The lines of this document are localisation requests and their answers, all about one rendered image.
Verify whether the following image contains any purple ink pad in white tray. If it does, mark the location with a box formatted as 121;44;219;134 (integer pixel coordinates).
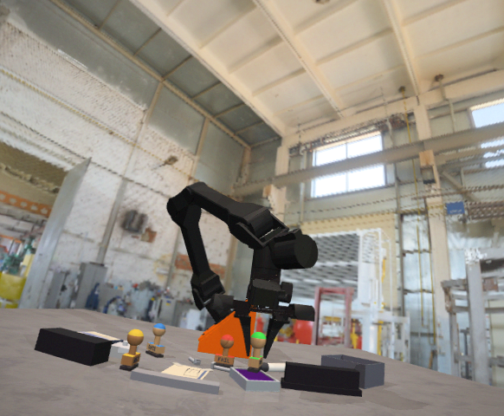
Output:
229;367;281;392

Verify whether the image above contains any cream paper card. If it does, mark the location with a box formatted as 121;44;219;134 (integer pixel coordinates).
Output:
161;363;214;380

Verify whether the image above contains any rubber stamp with red knob handle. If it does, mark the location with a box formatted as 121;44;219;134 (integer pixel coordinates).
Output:
214;335;235;368

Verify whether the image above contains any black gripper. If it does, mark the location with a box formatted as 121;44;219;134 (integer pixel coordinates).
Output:
210;268;315;359

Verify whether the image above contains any wooden stamp with blue knob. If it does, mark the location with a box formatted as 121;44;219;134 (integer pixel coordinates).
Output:
145;323;165;358

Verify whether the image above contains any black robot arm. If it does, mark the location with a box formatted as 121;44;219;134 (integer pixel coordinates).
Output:
166;181;318;325

